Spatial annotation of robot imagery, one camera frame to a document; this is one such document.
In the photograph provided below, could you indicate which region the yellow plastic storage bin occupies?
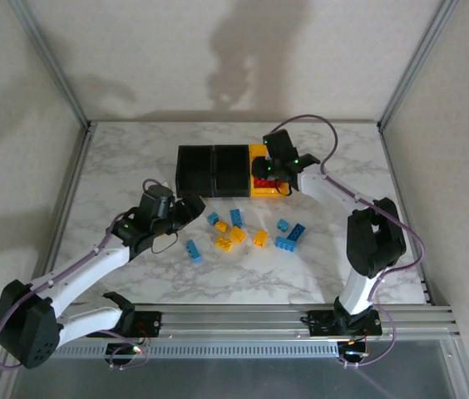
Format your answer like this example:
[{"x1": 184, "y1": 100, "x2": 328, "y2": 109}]
[{"x1": 249, "y1": 142, "x2": 294, "y2": 199}]

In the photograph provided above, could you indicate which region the black plastic storage bin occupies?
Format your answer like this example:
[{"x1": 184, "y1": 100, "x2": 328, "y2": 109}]
[
  {"x1": 175, "y1": 144, "x2": 217, "y2": 199},
  {"x1": 212, "y1": 144, "x2": 252, "y2": 198}
]

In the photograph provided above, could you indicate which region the small circuit board with LED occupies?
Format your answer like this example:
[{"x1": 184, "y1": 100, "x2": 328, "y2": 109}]
[
  {"x1": 107, "y1": 341, "x2": 151, "y2": 359},
  {"x1": 339, "y1": 338, "x2": 371, "y2": 361}
]

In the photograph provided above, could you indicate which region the grey metal lower panel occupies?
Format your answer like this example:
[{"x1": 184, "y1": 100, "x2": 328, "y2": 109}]
[{"x1": 5, "y1": 342, "x2": 468, "y2": 399}]

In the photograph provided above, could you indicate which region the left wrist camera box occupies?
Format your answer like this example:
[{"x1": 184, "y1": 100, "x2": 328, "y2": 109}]
[{"x1": 141, "y1": 182, "x2": 176, "y2": 218}]

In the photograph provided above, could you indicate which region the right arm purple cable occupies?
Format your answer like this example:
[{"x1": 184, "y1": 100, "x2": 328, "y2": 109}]
[{"x1": 271, "y1": 115, "x2": 427, "y2": 369}]

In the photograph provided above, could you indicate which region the aluminium table side rail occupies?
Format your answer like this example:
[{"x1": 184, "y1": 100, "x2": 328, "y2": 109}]
[{"x1": 32, "y1": 122, "x2": 97, "y2": 307}]

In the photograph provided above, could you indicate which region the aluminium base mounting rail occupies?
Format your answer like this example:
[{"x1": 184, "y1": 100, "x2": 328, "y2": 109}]
[{"x1": 9, "y1": 305, "x2": 462, "y2": 344}]

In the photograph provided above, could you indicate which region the grey slotted cable duct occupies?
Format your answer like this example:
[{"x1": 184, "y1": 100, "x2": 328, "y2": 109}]
[{"x1": 21, "y1": 342, "x2": 340, "y2": 359}]

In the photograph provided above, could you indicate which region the aluminium frame upright post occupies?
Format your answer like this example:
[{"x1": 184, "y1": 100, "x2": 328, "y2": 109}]
[
  {"x1": 377, "y1": 0, "x2": 460, "y2": 130},
  {"x1": 7, "y1": 0, "x2": 92, "y2": 129}
]

